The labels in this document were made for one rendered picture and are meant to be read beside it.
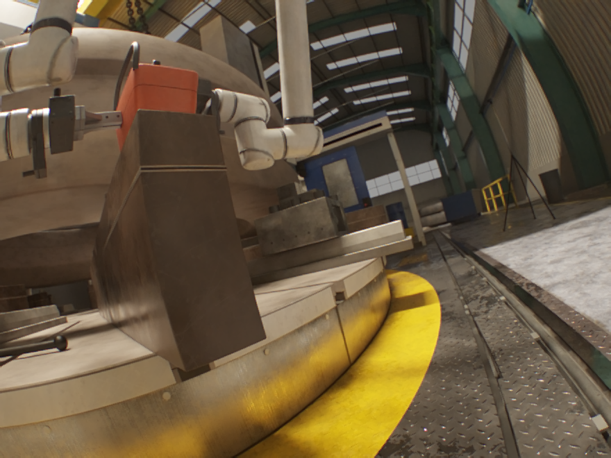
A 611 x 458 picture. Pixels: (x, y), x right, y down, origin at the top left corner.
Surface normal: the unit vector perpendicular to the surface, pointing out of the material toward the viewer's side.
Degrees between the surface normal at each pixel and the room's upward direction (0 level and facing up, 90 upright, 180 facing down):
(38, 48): 105
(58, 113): 90
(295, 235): 90
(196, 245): 90
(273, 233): 90
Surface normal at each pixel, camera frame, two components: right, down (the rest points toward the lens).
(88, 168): 0.66, -0.22
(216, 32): -0.41, 0.03
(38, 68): 0.53, 0.62
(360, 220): 0.00, -0.08
